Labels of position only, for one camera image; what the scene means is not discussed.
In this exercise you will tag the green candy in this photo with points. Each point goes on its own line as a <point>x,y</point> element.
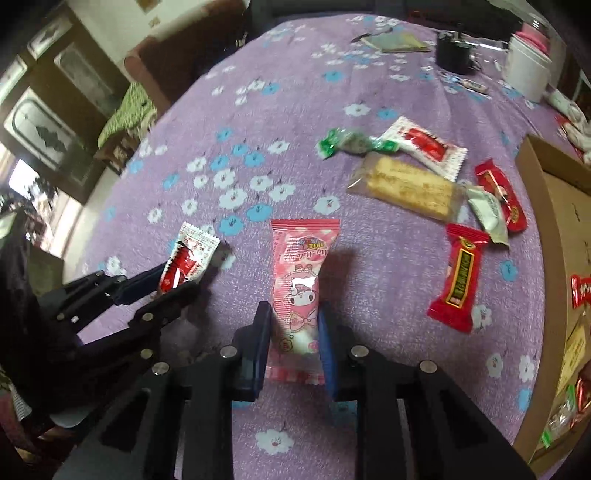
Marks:
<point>353,142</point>

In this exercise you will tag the red snack bar green label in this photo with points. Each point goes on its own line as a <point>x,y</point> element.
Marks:
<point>459,277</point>

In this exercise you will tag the small red snack packet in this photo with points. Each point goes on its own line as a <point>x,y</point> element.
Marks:
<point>581,290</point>

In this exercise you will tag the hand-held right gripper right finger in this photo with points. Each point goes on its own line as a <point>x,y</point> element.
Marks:
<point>327,360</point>

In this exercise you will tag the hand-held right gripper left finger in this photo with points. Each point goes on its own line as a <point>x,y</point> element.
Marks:
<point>258,355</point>

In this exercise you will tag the green card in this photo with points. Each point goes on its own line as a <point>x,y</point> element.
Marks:
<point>397,42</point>

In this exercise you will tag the shallow cardboard box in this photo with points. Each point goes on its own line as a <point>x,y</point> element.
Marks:
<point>554,258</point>

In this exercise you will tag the white packet red label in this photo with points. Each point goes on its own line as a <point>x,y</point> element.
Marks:
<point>425,145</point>

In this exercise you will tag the white gloves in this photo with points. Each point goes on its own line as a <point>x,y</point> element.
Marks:
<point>572,113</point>

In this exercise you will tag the wooden glass door cabinet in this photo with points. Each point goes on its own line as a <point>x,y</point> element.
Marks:
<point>51,106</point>

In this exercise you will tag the pale green snack packet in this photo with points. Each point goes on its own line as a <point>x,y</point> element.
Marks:
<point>489,217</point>

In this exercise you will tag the white plastic jar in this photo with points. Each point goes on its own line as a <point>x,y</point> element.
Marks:
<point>526,69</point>

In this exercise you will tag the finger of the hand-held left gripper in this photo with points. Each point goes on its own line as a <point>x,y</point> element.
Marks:
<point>171,304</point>
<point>138,286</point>

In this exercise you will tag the red cartoon snack packet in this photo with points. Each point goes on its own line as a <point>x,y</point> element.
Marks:
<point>503,194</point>

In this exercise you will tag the green patterned cloth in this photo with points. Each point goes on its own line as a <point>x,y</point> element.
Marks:
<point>129,115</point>

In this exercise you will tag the pink cartoon snack packet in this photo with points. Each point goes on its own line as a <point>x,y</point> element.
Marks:
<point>300,267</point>

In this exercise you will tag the black leather sofa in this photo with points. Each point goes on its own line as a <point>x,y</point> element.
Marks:
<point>323,7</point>

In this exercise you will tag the white red striped sachet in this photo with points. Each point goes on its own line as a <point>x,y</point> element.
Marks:
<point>189,258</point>

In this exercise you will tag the bottle with pink knit sleeve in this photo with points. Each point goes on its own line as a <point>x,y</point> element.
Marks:
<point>533,37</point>

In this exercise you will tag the black cup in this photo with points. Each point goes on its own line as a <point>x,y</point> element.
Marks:
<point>452,53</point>

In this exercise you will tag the brown armchair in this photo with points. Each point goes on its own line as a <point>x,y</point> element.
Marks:
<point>161,69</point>

